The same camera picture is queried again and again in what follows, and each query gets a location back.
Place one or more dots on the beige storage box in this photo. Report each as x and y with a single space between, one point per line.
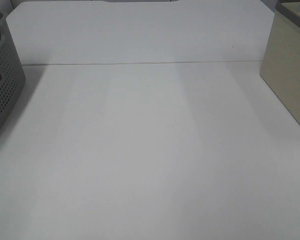
280 68

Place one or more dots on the grey perforated plastic basket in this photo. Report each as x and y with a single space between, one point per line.
12 76

